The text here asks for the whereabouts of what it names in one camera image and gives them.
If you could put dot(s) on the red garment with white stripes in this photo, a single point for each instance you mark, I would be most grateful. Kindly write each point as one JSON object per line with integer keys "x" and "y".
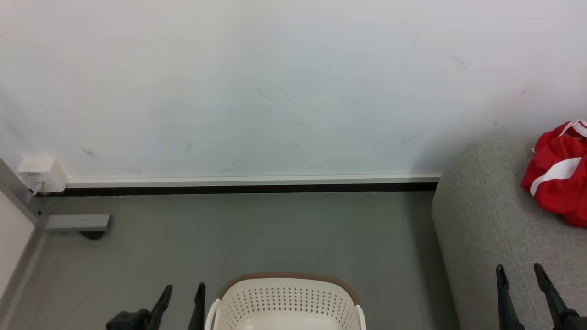
{"x": 557, "y": 178}

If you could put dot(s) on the grey fabric sofa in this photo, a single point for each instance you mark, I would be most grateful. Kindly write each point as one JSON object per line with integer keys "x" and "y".
{"x": 486, "y": 229}

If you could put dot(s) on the white black skirting board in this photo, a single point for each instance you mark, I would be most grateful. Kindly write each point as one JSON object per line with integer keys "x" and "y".
{"x": 252, "y": 183}

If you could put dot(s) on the beige perforated laundry basket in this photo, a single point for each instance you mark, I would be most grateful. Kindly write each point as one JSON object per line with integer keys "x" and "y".
{"x": 286, "y": 305}

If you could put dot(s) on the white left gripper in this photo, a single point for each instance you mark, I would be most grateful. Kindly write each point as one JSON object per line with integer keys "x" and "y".
{"x": 128, "y": 321}

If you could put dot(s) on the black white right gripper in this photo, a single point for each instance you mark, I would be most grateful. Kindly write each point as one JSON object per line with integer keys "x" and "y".
{"x": 578, "y": 323}

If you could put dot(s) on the grey metal floor bar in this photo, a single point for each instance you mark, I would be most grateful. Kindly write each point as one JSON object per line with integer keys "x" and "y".
{"x": 78, "y": 222}

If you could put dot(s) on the white wall socket box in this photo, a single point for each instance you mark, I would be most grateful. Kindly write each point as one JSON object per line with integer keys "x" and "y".
{"x": 42, "y": 174}

